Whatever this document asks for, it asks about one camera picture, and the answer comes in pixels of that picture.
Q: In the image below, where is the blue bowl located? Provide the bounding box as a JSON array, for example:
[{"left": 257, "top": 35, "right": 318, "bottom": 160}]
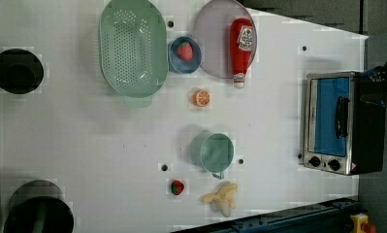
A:
[{"left": 168, "top": 36, "right": 202, "bottom": 74}]

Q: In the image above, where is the plush strawberry in bowl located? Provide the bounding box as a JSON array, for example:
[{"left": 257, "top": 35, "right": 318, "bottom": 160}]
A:
[{"left": 177, "top": 41, "right": 193, "bottom": 61}]

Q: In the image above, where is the grey round plate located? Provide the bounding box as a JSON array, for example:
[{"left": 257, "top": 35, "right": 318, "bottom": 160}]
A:
[{"left": 192, "top": 0, "right": 255, "bottom": 79}]

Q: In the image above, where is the blue metal rail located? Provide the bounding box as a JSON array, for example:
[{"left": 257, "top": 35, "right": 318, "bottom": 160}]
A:
[{"left": 172, "top": 198, "right": 362, "bottom": 233}]

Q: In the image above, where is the black blue robot arm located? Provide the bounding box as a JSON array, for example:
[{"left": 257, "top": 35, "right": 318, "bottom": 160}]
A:
[{"left": 360, "top": 62, "right": 387, "bottom": 109}]

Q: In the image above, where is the silver toaster oven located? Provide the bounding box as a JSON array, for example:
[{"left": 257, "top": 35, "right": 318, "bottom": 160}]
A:
[{"left": 303, "top": 72, "right": 387, "bottom": 176}]

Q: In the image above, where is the green metal mug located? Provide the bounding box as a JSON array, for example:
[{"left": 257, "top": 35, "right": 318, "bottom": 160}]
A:
[{"left": 190, "top": 131, "right": 235, "bottom": 180}]

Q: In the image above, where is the black robot base upper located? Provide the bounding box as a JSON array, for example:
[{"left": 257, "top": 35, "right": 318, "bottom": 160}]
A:
[{"left": 0, "top": 49, "right": 45, "bottom": 94}]

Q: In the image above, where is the black robot base lower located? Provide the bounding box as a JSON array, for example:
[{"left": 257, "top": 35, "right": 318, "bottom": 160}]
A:
[{"left": 3, "top": 180, "right": 75, "bottom": 233}]

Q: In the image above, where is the red plush ketchup bottle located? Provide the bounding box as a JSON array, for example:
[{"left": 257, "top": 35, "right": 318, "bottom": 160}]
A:
[{"left": 230, "top": 18, "right": 254, "bottom": 88}]

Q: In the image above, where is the plush strawberry on table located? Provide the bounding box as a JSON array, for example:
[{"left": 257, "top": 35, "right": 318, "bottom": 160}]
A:
[{"left": 171, "top": 181, "right": 184, "bottom": 195}]

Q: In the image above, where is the green plastic colander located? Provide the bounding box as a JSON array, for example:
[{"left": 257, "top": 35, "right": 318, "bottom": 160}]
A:
[{"left": 98, "top": 0, "right": 168, "bottom": 108}]

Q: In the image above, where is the plush orange slice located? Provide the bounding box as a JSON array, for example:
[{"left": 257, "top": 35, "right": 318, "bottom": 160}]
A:
[{"left": 192, "top": 89, "right": 210, "bottom": 107}]

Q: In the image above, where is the yellow emergency stop button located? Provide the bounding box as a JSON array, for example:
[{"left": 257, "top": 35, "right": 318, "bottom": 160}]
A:
[{"left": 350, "top": 214, "right": 377, "bottom": 233}]

